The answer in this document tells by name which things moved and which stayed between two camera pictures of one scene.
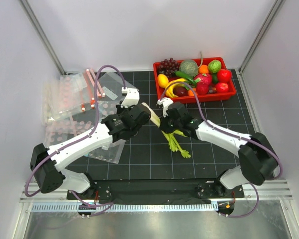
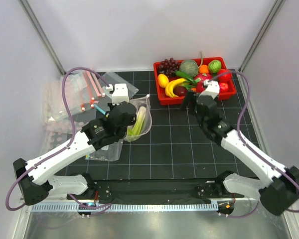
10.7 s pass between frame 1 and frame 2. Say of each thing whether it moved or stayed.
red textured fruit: stayed
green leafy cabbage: stayed
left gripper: stayed
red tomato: stayed
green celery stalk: moved
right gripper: moved
